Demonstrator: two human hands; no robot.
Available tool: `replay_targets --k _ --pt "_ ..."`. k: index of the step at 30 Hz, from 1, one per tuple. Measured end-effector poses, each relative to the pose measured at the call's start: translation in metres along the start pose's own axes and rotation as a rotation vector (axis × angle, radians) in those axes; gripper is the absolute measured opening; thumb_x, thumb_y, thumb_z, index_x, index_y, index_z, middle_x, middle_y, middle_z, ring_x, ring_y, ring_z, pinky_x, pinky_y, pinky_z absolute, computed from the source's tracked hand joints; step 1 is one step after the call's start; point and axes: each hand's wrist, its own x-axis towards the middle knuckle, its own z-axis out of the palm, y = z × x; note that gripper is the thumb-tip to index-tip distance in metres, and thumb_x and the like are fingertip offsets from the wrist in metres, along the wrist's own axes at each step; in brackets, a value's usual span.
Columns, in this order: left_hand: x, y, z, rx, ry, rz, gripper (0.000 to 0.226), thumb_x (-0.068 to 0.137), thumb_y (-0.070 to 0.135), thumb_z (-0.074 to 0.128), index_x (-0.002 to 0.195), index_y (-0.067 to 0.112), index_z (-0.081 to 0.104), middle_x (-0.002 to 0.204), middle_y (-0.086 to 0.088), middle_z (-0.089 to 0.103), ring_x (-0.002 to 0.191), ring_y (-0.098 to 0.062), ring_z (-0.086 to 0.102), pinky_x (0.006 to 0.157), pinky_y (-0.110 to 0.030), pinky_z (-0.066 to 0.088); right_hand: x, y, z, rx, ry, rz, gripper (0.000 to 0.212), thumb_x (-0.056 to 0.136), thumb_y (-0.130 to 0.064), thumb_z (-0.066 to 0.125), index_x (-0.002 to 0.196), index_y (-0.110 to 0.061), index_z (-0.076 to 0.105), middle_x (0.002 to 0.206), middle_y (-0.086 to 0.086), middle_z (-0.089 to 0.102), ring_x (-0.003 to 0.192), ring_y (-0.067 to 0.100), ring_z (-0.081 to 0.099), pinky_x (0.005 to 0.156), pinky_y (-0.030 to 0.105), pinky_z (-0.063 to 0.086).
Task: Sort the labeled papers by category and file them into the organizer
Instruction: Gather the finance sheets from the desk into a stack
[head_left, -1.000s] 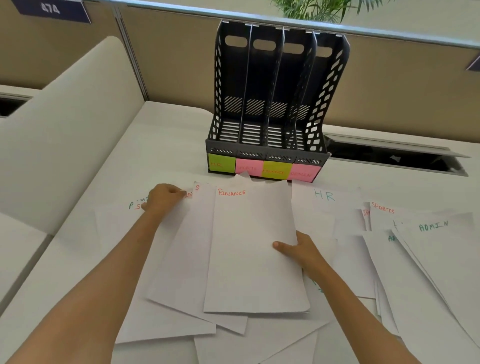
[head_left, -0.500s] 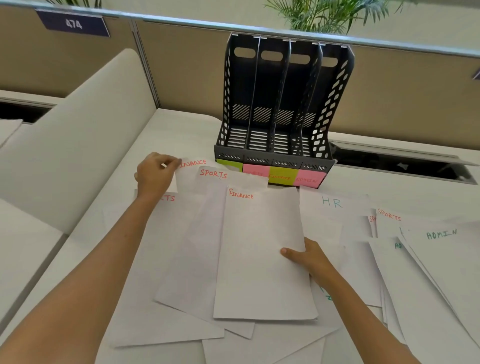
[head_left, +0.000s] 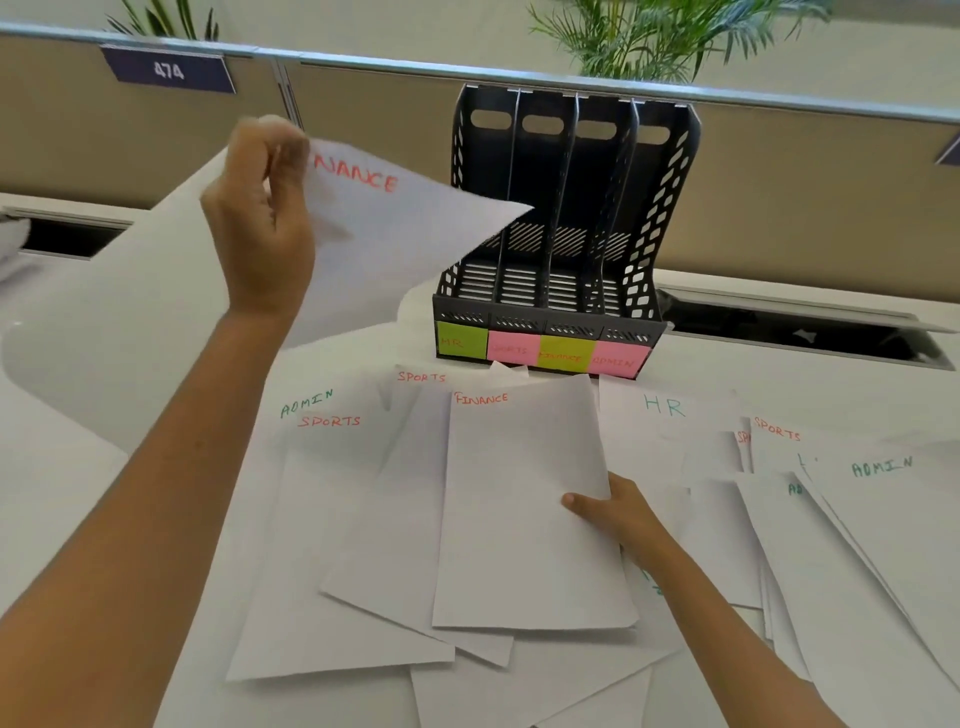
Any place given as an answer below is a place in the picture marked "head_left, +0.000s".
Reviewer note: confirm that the person's left hand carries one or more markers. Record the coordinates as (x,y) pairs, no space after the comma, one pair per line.
(262,225)

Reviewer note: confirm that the person's right hand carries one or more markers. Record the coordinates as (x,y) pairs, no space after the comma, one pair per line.
(630,525)

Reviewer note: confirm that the single paper red lettering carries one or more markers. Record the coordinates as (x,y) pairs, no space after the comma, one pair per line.
(390,240)

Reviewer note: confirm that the black four-slot file organizer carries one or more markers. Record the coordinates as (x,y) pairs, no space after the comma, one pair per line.
(465,307)

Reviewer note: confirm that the pile of white paper sheets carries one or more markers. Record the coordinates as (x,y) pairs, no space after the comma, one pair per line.
(337,525)

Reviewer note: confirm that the person's left forearm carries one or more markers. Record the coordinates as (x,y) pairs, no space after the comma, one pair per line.
(135,525)

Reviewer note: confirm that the person's right forearm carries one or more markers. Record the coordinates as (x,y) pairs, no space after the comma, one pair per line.
(720,645)

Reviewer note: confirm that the pink sticky note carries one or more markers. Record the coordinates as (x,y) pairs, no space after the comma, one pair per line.
(514,347)
(622,359)

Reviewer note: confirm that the dark blue partition sign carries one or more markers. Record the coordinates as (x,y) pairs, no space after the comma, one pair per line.
(951,150)
(169,71)

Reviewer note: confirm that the yellow sticky note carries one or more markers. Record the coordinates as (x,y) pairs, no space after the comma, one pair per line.
(567,352)

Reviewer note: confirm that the beige partition panel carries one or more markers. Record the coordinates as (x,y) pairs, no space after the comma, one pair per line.
(75,135)
(787,202)

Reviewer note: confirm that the green sword-leaf plant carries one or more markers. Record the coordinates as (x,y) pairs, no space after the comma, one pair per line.
(184,22)

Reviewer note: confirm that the green sticky note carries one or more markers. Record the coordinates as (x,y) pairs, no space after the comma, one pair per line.
(463,341)

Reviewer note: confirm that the green palm plant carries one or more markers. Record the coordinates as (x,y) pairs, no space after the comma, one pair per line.
(645,45)

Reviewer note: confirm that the grey partition top rail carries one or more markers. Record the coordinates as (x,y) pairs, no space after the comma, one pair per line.
(750,97)

